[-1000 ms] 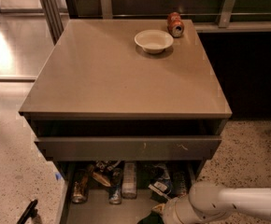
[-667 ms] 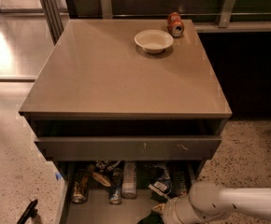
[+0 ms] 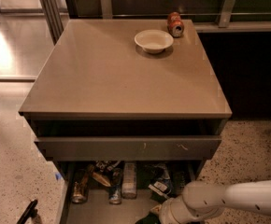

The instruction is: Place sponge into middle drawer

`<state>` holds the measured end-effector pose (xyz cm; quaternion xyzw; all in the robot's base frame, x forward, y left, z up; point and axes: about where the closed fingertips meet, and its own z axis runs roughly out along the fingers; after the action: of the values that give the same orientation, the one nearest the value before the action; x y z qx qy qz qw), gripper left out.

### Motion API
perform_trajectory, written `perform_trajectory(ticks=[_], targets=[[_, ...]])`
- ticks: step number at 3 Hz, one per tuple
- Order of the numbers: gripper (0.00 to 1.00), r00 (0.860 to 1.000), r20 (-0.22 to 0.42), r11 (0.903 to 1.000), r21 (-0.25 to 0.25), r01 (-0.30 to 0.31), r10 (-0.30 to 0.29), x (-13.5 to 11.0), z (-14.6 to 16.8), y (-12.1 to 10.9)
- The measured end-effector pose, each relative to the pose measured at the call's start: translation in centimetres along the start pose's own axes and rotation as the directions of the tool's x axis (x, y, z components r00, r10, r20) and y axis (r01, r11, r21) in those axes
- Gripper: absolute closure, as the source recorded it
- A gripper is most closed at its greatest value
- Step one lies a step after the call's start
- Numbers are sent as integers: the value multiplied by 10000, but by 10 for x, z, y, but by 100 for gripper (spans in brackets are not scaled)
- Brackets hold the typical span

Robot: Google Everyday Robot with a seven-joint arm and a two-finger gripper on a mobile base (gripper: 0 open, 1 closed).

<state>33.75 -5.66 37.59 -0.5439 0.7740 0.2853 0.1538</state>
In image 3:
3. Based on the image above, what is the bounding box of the grey top drawer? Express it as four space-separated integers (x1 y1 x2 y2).
36 119 221 161

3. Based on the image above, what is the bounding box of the brown can in drawer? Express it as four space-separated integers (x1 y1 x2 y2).
71 169 89 203

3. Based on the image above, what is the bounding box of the clear plastic bottle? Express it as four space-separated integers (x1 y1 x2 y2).
121 161 136 199

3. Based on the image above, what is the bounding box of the dark snack bag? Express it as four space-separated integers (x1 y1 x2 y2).
87 161 121 188

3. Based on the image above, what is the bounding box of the crinkled water bottle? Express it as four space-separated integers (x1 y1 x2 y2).
172 171 187 195

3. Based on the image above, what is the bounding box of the black and white packet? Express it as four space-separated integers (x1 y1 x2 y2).
149 163 173 199

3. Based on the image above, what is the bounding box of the metal wall bracket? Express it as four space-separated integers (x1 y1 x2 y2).
100 0 113 20
217 0 236 28

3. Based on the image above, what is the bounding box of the green and yellow sponge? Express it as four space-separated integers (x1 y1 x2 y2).
135 213 161 224

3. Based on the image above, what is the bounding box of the orange soda can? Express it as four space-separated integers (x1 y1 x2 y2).
167 12 184 37

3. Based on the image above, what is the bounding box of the metal wall bracket right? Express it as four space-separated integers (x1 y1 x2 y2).
217 0 236 28

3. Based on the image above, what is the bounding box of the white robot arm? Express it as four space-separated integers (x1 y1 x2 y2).
153 180 271 224

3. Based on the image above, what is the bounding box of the metal wall bracket left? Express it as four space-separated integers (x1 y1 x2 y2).
100 0 113 20

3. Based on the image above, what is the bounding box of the white bowl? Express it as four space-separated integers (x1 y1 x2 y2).
134 30 174 54

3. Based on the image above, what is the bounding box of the black object on floor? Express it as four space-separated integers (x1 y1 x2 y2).
16 200 38 224

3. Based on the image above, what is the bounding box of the grey open middle drawer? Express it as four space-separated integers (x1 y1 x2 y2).
54 161 205 224

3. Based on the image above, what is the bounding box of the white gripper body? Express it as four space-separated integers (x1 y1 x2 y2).
159 196 185 224

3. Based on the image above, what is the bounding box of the blue can in drawer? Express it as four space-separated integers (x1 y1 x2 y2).
108 168 122 204

